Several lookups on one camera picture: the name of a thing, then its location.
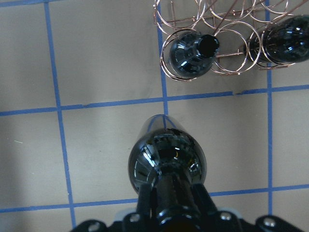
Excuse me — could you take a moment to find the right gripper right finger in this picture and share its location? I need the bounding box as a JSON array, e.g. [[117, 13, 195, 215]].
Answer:
[[193, 184, 218, 216]]

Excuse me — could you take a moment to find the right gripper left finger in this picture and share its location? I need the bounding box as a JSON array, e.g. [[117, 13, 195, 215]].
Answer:
[[136, 184, 152, 218]]

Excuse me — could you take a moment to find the dark wine bottle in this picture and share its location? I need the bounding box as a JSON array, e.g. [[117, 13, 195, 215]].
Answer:
[[127, 114, 208, 232]]

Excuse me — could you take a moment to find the wine bottle in basket left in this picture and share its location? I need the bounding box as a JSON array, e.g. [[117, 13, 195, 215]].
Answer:
[[169, 31, 220, 80]]

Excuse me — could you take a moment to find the wine bottle in basket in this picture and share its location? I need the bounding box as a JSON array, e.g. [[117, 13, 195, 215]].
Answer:
[[169, 31, 220, 80], [248, 14, 309, 65]]

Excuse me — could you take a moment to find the wine bottle in basket right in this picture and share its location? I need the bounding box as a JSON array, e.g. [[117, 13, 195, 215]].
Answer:
[[248, 14, 309, 65]]

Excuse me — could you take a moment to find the copper wire wine basket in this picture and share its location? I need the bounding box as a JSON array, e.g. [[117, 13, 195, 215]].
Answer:
[[153, 0, 308, 82]]

